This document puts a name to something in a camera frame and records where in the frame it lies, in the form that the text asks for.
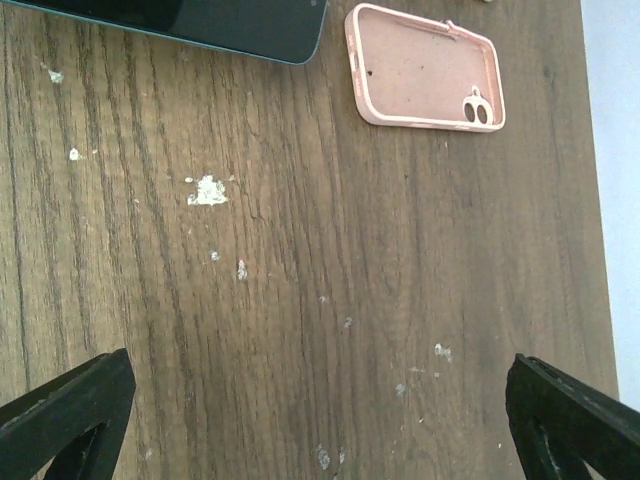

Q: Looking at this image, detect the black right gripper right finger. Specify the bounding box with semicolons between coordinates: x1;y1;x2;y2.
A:
505;353;639;479

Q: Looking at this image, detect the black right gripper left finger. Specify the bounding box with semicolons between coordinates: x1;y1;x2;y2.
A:
1;348;136;479

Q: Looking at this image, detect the pink phone case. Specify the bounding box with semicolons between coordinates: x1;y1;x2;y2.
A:
344;3;506;133

